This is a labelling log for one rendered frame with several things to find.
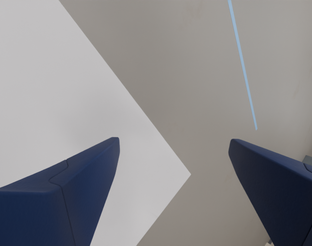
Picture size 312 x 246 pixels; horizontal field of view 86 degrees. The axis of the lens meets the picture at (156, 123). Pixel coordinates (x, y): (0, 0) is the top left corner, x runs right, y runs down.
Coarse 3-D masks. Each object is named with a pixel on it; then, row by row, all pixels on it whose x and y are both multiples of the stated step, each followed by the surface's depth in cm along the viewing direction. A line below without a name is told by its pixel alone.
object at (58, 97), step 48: (0, 0) 23; (48, 0) 25; (0, 48) 24; (48, 48) 27; (0, 96) 25; (48, 96) 29; (96, 96) 33; (0, 144) 27; (48, 144) 31; (144, 144) 43; (144, 192) 48; (96, 240) 43
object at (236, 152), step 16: (240, 144) 8; (240, 160) 8; (256, 160) 7; (272, 160) 7; (288, 160) 6; (240, 176) 8; (256, 176) 7; (272, 176) 6; (288, 176) 6; (304, 176) 5; (256, 192) 7; (272, 192) 7; (288, 192) 6; (304, 192) 5; (256, 208) 7; (272, 208) 7; (288, 208) 6; (304, 208) 5; (272, 224) 7; (288, 224) 6; (304, 224) 5; (272, 240) 7; (288, 240) 6; (304, 240) 5
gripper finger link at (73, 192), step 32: (64, 160) 6; (96, 160) 6; (0, 192) 3; (32, 192) 4; (64, 192) 5; (96, 192) 7; (0, 224) 3; (32, 224) 4; (64, 224) 5; (96, 224) 7
